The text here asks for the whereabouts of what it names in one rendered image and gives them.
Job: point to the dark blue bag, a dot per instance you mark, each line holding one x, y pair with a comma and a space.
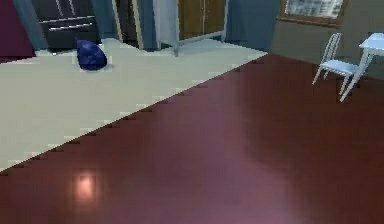
90, 56

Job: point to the white chair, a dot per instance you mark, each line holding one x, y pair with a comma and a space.
338, 65

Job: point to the black fridge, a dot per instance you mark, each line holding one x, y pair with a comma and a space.
66, 20

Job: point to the white table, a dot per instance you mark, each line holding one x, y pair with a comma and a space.
368, 50

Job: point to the brown cupboard with white frame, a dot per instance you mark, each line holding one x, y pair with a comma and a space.
196, 18

